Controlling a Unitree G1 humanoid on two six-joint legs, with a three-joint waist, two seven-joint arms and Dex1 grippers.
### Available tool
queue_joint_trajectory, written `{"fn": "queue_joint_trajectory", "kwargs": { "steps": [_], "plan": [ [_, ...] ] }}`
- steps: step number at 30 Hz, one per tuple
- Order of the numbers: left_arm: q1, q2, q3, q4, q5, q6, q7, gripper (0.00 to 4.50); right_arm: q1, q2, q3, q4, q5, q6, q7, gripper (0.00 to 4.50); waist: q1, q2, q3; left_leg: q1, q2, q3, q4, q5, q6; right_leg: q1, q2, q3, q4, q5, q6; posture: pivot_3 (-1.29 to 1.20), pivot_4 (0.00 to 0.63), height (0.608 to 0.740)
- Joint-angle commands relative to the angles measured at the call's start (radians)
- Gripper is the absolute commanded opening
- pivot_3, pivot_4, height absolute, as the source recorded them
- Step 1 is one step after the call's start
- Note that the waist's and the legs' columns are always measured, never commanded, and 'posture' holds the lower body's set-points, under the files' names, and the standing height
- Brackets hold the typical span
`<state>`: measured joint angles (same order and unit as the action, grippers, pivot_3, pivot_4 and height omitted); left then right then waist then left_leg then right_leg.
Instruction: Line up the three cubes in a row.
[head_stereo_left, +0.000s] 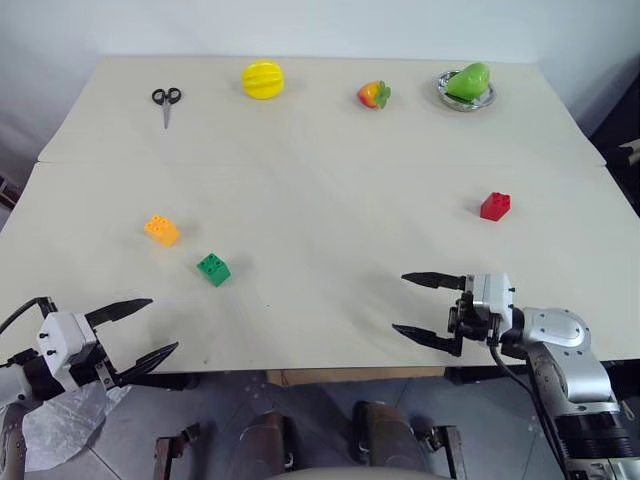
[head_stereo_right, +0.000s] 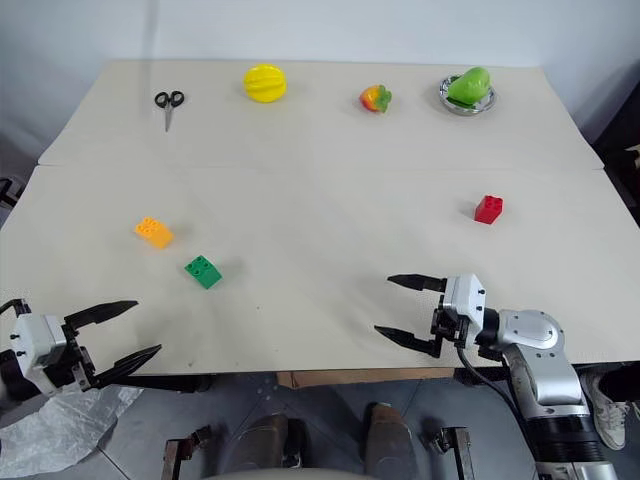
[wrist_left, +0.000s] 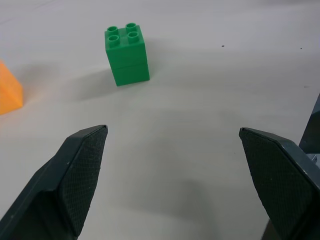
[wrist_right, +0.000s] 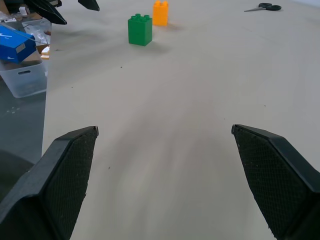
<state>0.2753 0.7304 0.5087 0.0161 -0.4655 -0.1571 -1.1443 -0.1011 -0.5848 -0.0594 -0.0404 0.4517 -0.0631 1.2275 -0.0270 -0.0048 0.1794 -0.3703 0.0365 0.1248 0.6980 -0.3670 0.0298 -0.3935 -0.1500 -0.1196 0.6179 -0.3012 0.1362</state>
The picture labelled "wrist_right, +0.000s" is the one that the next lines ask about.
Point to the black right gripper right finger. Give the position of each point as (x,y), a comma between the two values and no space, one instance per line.
(277,180)

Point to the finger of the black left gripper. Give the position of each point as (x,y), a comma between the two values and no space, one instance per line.
(90,4)
(48,11)

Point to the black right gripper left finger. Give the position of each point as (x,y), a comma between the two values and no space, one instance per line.
(50,180)

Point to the small wooden piece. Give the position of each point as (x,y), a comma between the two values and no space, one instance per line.
(45,53)

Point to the blue shoe box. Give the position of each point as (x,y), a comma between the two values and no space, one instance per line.
(15,45)

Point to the green toy brick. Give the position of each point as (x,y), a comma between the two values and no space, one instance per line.
(140,30)

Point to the clear plastic storage bin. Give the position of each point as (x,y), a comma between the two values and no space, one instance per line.
(25,72)

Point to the orange toy brick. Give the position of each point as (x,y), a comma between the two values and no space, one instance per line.
(160,13)

